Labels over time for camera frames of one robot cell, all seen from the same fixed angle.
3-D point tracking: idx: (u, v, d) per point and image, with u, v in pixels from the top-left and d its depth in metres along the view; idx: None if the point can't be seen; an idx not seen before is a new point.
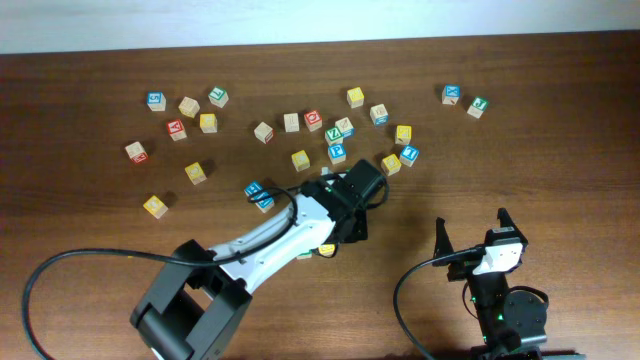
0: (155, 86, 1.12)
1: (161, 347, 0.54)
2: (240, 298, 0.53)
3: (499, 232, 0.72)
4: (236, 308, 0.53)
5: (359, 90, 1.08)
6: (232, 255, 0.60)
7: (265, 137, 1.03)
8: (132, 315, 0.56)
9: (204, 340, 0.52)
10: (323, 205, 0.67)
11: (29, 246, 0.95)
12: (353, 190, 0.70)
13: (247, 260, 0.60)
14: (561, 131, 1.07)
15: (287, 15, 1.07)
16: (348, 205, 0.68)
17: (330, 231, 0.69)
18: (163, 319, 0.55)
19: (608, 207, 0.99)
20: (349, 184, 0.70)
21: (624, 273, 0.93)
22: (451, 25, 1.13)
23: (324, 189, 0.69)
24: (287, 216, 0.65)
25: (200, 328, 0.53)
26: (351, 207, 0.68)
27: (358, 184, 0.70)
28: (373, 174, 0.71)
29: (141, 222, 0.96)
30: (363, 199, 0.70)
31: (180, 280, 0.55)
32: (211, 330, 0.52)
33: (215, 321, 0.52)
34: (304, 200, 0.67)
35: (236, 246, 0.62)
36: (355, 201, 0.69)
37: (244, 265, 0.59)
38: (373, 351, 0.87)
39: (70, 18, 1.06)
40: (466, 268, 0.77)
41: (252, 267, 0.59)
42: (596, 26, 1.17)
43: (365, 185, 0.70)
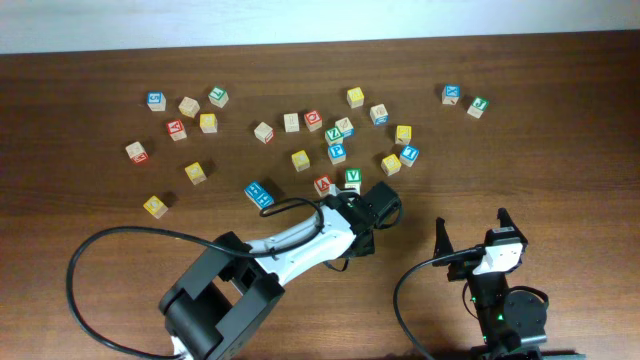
0: (155, 86, 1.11)
1: (188, 335, 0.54)
2: (272, 291, 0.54)
3: (499, 232, 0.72)
4: (270, 300, 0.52)
5: (358, 90, 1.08)
6: (265, 249, 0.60)
7: (265, 137, 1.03)
8: (163, 299, 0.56)
9: (234, 327, 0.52)
10: (345, 218, 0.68)
11: (28, 245, 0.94)
12: (371, 208, 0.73)
13: (279, 258, 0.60)
14: (561, 131, 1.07)
15: (287, 15, 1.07)
16: (368, 221, 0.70)
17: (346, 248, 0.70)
18: (195, 307, 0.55)
19: (608, 207, 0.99)
20: (369, 203, 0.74)
21: (623, 273, 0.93)
22: (451, 25, 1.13)
23: (348, 203, 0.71)
24: (314, 223, 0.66)
25: (231, 317, 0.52)
26: (370, 224, 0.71)
27: (377, 203, 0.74)
28: (390, 195, 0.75)
29: (141, 222, 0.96)
30: (378, 218, 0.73)
31: (217, 269, 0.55)
32: (242, 320, 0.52)
33: (246, 311, 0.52)
34: (328, 210, 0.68)
35: (270, 242, 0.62)
36: (375, 218, 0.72)
37: (275, 261, 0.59)
38: (374, 351, 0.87)
39: (70, 17, 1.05)
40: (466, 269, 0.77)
41: (284, 265, 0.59)
42: (596, 26, 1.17)
43: (383, 204, 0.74)
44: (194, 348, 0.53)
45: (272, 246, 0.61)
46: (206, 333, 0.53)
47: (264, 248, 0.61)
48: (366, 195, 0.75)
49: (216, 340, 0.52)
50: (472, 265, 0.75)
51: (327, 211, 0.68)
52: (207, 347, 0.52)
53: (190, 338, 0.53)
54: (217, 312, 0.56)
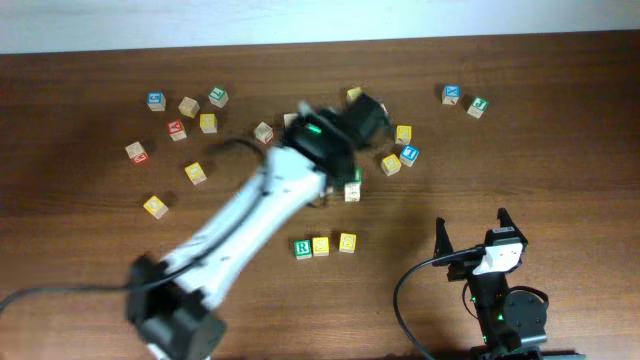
0: (155, 86, 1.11)
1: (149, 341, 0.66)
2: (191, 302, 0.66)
3: (498, 233, 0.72)
4: (193, 323, 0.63)
5: (358, 90, 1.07)
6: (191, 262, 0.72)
7: (265, 137, 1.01)
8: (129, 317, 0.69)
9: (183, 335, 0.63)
10: (331, 143, 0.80)
11: (28, 246, 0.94)
12: (350, 126, 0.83)
13: (205, 262, 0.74)
14: (561, 131, 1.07)
15: (288, 14, 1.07)
16: (349, 140, 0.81)
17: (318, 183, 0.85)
18: (148, 328, 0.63)
19: (608, 207, 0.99)
20: (344, 125, 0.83)
21: (624, 273, 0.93)
22: (451, 26, 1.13)
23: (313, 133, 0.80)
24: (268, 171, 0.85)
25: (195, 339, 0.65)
26: (348, 143, 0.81)
27: (351, 120, 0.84)
28: (366, 108, 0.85)
29: (141, 222, 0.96)
30: (362, 134, 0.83)
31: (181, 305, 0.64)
32: (180, 338, 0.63)
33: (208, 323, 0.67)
34: (284, 153, 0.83)
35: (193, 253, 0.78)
36: (348, 138, 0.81)
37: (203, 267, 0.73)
38: (374, 351, 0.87)
39: (70, 17, 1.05)
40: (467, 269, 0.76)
41: (215, 266, 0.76)
42: (597, 26, 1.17)
43: (362, 122, 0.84)
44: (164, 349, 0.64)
45: (220, 258, 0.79)
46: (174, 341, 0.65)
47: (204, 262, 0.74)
48: (343, 116, 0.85)
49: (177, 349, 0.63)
50: (472, 265, 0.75)
51: (301, 142, 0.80)
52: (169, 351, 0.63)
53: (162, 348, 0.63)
54: (171, 329, 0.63)
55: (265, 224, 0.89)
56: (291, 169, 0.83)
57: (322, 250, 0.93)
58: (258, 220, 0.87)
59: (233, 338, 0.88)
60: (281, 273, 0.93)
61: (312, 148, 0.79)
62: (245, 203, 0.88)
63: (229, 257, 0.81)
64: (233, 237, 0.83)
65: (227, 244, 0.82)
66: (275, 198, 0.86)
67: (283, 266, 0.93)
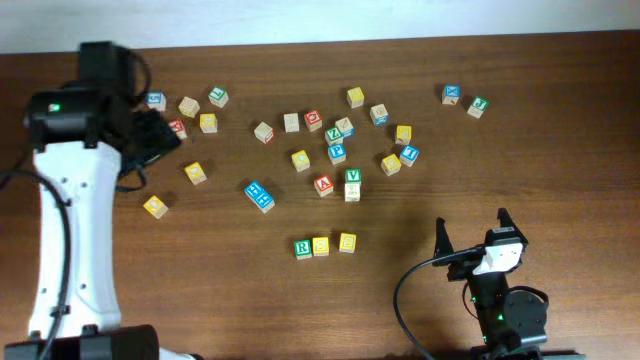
0: (155, 86, 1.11)
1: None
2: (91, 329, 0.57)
3: (498, 233, 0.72)
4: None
5: (358, 90, 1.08)
6: (52, 314, 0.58)
7: (265, 137, 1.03)
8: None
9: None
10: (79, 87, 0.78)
11: (30, 246, 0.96)
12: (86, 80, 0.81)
13: (70, 305, 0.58)
14: (561, 131, 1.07)
15: (287, 14, 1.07)
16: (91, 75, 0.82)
17: (58, 155, 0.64)
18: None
19: (608, 207, 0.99)
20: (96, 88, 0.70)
21: (624, 273, 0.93)
22: (451, 26, 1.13)
23: (52, 110, 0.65)
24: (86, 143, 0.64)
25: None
26: (100, 97, 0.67)
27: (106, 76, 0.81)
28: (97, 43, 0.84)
29: (141, 222, 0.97)
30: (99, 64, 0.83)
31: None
32: None
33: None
34: (58, 151, 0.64)
35: (46, 300, 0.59)
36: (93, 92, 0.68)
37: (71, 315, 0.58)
38: (373, 351, 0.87)
39: (69, 17, 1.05)
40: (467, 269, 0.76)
41: (76, 306, 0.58)
42: (597, 26, 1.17)
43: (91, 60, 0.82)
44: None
45: (76, 294, 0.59)
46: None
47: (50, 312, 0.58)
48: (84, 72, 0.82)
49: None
50: (472, 265, 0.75)
51: (55, 123, 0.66)
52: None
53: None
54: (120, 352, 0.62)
55: (96, 232, 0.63)
56: (72, 160, 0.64)
57: (322, 250, 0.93)
58: (75, 245, 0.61)
59: (232, 338, 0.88)
60: (281, 273, 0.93)
61: (69, 119, 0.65)
62: (52, 235, 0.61)
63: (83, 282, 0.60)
64: (73, 255, 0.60)
65: (78, 262, 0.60)
66: (76, 212, 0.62)
67: (283, 266, 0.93)
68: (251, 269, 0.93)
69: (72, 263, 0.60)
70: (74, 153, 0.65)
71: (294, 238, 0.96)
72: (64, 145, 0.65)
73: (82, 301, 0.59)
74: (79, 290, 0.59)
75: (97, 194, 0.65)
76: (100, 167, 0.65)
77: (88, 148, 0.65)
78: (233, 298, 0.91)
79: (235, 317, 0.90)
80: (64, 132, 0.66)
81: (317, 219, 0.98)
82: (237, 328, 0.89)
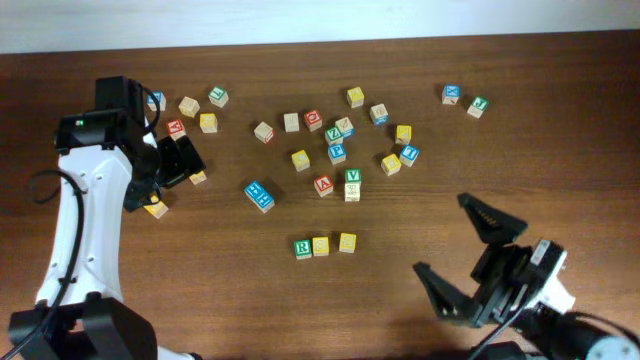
0: (155, 86, 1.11)
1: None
2: (101, 307, 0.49)
3: (543, 263, 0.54)
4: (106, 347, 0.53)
5: (358, 90, 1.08)
6: (59, 282, 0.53)
7: (265, 136, 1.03)
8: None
9: (119, 349, 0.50)
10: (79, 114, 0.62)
11: (30, 246, 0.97)
12: (101, 105, 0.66)
13: (78, 274, 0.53)
14: (561, 130, 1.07)
15: (287, 14, 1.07)
16: (101, 103, 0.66)
17: (86, 167, 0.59)
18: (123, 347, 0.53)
19: (608, 206, 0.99)
20: (108, 104, 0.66)
21: (625, 273, 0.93)
22: (450, 26, 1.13)
23: (77, 126, 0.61)
24: (105, 150, 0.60)
25: (103, 347, 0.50)
26: (119, 112, 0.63)
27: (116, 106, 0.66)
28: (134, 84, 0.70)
29: (141, 222, 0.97)
30: (117, 92, 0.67)
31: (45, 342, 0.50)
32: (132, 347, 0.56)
33: (103, 334, 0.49)
34: (83, 155, 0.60)
35: (55, 271, 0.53)
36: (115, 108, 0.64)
37: (79, 282, 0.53)
38: (374, 351, 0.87)
39: (69, 17, 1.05)
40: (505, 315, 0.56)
41: (86, 273, 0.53)
42: (598, 26, 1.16)
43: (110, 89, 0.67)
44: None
45: (84, 266, 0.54)
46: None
47: (58, 280, 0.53)
48: (98, 98, 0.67)
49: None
50: (512, 303, 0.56)
51: (78, 137, 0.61)
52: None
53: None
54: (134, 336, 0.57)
55: (109, 217, 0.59)
56: (90, 157, 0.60)
57: (322, 250, 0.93)
58: (89, 224, 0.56)
59: (232, 338, 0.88)
60: (281, 273, 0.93)
61: (91, 136, 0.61)
62: (65, 211, 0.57)
63: (97, 254, 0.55)
64: (92, 235, 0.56)
65: (95, 238, 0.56)
66: (96, 196, 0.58)
67: (283, 265, 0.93)
68: (251, 269, 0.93)
69: (85, 237, 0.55)
70: (90, 152, 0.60)
71: (294, 238, 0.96)
72: (84, 148, 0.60)
73: (92, 273, 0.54)
74: (87, 262, 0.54)
75: (112, 184, 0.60)
76: (117, 163, 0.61)
77: (106, 151, 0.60)
78: (233, 297, 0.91)
79: (235, 317, 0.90)
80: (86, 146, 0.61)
81: (317, 219, 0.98)
82: (237, 328, 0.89)
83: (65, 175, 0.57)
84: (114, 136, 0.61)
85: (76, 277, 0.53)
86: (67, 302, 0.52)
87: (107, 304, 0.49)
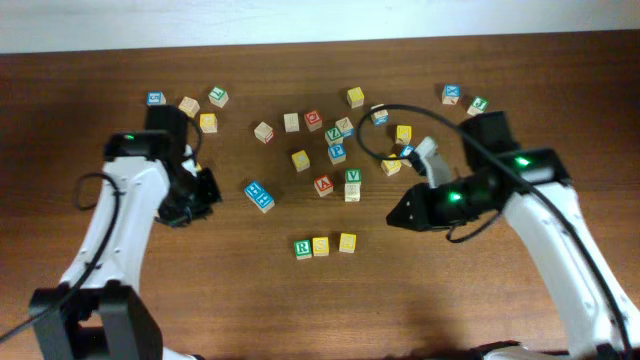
0: (155, 86, 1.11)
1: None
2: (122, 294, 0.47)
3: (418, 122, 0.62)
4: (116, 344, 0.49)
5: (359, 90, 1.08)
6: (85, 267, 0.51)
7: (265, 137, 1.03)
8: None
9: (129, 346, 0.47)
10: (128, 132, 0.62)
11: (29, 246, 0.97)
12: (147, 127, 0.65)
13: (103, 262, 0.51)
14: (561, 130, 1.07)
15: (287, 14, 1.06)
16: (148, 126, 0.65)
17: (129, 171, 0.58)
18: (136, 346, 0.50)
19: (609, 206, 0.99)
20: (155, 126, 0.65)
21: (624, 274, 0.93)
22: (450, 26, 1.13)
23: (125, 140, 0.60)
24: (148, 161, 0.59)
25: (112, 340, 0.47)
26: (164, 134, 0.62)
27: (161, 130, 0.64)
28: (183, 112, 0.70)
29: None
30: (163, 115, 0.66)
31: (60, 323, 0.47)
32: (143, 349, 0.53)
33: (117, 325, 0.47)
34: (127, 165, 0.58)
35: (82, 257, 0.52)
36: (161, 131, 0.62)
37: (102, 270, 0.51)
38: (374, 352, 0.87)
39: (68, 17, 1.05)
40: (489, 187, 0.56)
41: (111, 263, 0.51)
42: (600, 26, 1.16)
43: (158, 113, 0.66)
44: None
45: (110, 256, 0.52)
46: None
47: (83, 264, 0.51)
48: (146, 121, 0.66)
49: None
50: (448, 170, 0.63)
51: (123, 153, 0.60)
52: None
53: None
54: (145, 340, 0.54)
55: (143, 219, 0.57)
56: (135, 163, 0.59)
57: (322, 250, 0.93)
58: (122, 222, 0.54)
59: (232, 338, 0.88)
60: (281, 273, 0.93)
61: (135, 154, 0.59)
62: (103, 206, 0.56)
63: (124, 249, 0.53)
64: (124, 229, 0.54)
65: (125, 234, 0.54)
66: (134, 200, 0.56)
67: (283, 266, 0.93)
68: (251, 269, 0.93)
69: (116, 231, 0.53)
70: (135, 162, 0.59)
71: (295, 238, 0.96)
72: (129, 158, 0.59)
73: (115, 264, 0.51)
74: (113, 253, 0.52)
75: (151, 191, 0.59)
76: (157, 175, 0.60)
77: (149, 162, 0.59)
78: (233, 298, 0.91)
79: (235, 316, 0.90)
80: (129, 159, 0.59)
81: (317, 219, 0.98)
82: (237, 328, 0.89)
83: (106, 175, 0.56)
84: (159, 151, 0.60)
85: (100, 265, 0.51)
86: (88, 287, 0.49)
87: (126, 293, 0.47)
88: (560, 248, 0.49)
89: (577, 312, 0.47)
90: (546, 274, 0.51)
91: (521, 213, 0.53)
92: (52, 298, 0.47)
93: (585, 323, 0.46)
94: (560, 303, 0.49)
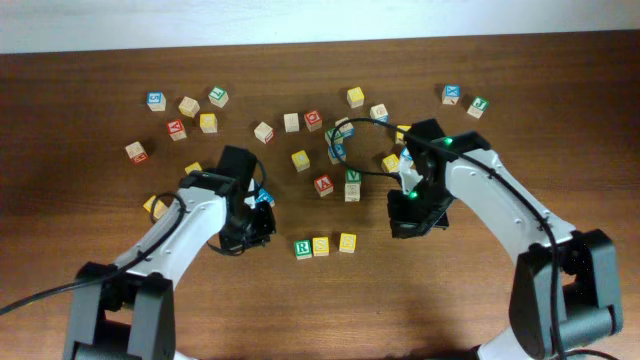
0: (155, 86, 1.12)
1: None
2: (158, 287, 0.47)
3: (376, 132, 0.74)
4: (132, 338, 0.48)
5: (359, 90, 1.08)
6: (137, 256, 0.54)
7: (265, 137, 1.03)
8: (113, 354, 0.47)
9: (146, 343, 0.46)
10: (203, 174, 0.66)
11: (29, 246, 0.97)
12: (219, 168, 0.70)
13: (153, 257, 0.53)
14: (561, 131, 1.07)
15: (287, 14, 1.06)
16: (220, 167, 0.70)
17: (198, 203, 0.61)
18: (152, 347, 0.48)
19: (609, 206, 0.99)
20: (227, 170, 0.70)
21: (624, 274, 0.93)
22: (450, 26, 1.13)
23: (201, 178, 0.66)
24: (218, 195, 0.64)
25: (135, 329, 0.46)
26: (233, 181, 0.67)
27: (231, 172, 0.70)
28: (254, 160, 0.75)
29: (141, 222, 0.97)
30: (235, 159, 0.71)
31: (94, 302, 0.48)
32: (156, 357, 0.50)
33: (144, 317, 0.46)
34: (198, 195, 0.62)
35: (137, 248, 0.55)
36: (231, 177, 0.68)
37: (150, 263, 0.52)
38: (374, 352, 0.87)
39: (68, 17, 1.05)
40: (429, 170, 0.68)
41: (160, 261, 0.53)
42: (600, 26, 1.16)
43: (231, 158, 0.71)
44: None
45: (161, 254, 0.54)
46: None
47: (136, 254, 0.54)
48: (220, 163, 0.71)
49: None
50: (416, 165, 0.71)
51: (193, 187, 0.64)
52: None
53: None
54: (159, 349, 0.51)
55: (196, 239, 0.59)
56: (205, 193, 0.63)
57: (321, 250, 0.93)
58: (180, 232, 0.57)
59: (232, 338, 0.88)
60: (281, 273, 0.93)
61: (205, 190, 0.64)
62: (169, 216, 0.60)
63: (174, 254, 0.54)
64: (181, 234, 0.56)
65: (180, 243, 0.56)
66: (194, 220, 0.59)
67: (283, 265, 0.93)
68: (251, 268, 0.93)
69: (173, 237, 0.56)
70: (206, 194, 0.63)
71: (295, 239, 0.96)
72: (201, 189, 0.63)
73: (163, 263, 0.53)
74: (164, 253, 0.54)
75: (210, 218, 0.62)
76: (218, 208, 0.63)
77: (218, 197, 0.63)
78: (233, 298, 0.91)
79: (235, 316, 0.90)
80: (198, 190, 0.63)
81: (317, 219, 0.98)
82: (237, 328, 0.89)
83: (177, 196, 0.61)
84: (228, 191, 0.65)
85: (150, 258, 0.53)
86: (134, 272, 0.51)
87: (164, 286, 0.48)
88: (489, 188, 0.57)
89: (512, 234, 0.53)
90: (489, 218, 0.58)
91: (457, 176, 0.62)
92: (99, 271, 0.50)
93: (515, 239, 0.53)
94: (502, 234, 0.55)
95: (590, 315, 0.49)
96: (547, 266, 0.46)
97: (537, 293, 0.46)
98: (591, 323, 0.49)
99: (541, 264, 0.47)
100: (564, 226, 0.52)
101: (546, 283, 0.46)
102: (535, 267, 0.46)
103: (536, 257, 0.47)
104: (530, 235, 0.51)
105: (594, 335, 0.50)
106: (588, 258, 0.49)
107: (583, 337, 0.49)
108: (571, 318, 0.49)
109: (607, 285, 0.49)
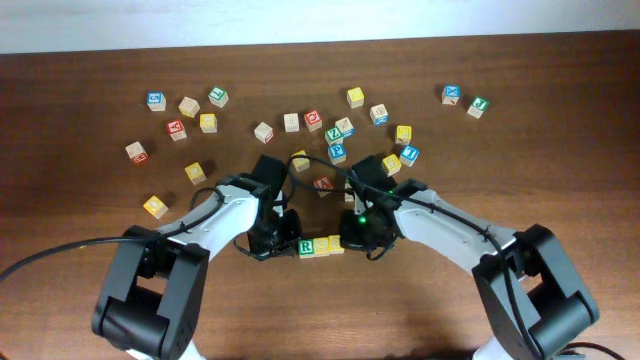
0: (156, 87, 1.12)
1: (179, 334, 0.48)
2: (198, 255, 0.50)
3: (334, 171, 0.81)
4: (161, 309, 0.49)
5: (359, 90, 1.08)
6: (179, 227, 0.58)
7: (265, 137, 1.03)
8: (145, 320, 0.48)
9: (175, 309, 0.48)
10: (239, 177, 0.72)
11: (29, 247, 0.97)
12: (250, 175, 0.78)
13: (193, 231, 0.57)
14: (561, 131, 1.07)
15: (287, 14, 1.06)
16: (254, 174, 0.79)
17: (235, 198, 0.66)
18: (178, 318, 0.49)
19: (609, 207, 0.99)
20: (261, 176, 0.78)
21: (624, 274, 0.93)
22: (451, 27, 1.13)
23: (238, 180, 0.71)
24: (252, 195, 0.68)
25: (167, 295, 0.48)
26: (266, 186, 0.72)
27: (266, 177, 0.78)
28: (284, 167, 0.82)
29: (141, 222, 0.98)
30: (270, 166, 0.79)
31: (135, 260, 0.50)
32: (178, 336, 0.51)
33: (178, 281, 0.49)
34: (235, 193, 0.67)
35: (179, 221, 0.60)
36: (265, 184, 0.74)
37: (190, 235, 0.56)
38: (374, 352, 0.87)
39: (68, 18, 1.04)
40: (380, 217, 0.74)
41: (199, 234, 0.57)
42: (601, 26, 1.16)
43: (265, 165, 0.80)
44: (146, 351, 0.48)
45: (199, 230, 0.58)
46: (148, 327, 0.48)
47: (178, 225, 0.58)
48: (255, 171, 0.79)
49: (163, 325, 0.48)
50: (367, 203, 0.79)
51: (227, 188, 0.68)
52: (158, 337, 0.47)
53: (137, 345, 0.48)
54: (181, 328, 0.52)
55: (227, 230, 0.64)
56: (242, 191, 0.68)
57: (322, 250, 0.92)
58: (217, 218, 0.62)
59: (232, 338, 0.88)
60: (281, 273, 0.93)
61: (240, 190, 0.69)
62: (207, 205, 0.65)
63: (211, 234, 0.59)
64: (218, 218, 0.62)
65: (216, 227, 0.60)
66: (229, 211, 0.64)
67: (283, 265, 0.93)
68: (251, 268, 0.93)
69: (210, 221, 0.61)
70: (242, 192, 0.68)
71: None
72: (239, 188, 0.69)
73: (202, 238, 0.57)
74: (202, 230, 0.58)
75: (242, 214, 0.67)
76: (251, 206, 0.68)
77: (253, 196, 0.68)
78: (233, 298, 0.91)
79: (235, 316, 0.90)
80: (235, 188, 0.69)
81: (317, 219, 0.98)
82: (237, 328, 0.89)
83: (217, 190, 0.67)
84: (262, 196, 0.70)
85: (190, 231, 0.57)
86: (175, 240, 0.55)
87: (203, 255, 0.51)
88: (435, 222, 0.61)
89: (465, 256, 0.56)
90: (444, 249, 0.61)
91: (407, 221, 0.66)
92: (144, 235, 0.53)
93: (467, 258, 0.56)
94: (461, 261, 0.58)
95: (565, 312, 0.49)
96: (498, 275, 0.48)
97: (499, 300, 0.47)
98: (569, 319, 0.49)
99: (493, 275, 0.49)
100: (505, 232, 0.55)
101: (502, 289, 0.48)
102: (488, 277, 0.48)
103: (488, 270, 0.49)
104: (478, 251, 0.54)
105: (577, 330, 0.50)
106: (537, 255, 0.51)
107: (567, 335, 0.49)
108: (548, 320, 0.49)
109: (565, 275, 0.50)
